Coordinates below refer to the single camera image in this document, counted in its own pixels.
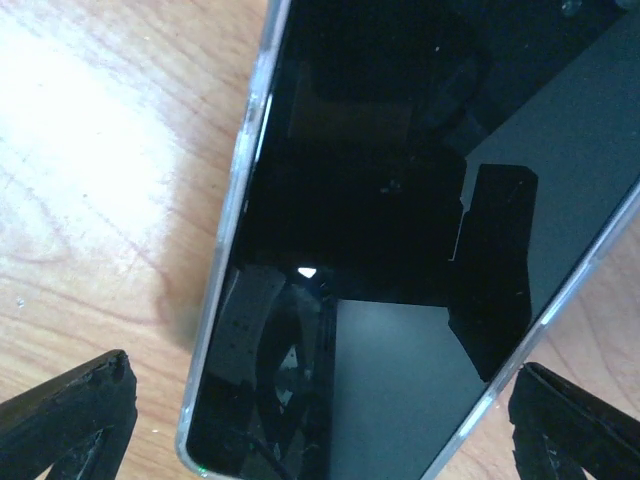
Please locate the clear phone case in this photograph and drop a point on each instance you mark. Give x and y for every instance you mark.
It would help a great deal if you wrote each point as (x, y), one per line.
(220, 250)

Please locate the blue phone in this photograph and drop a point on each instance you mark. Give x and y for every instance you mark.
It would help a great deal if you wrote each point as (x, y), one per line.
(380, 250)

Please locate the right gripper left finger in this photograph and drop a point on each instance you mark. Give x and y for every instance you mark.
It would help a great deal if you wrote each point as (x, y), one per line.
(77, 425)

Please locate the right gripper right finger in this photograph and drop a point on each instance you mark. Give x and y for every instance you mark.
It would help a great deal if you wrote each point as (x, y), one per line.
(562, 431)

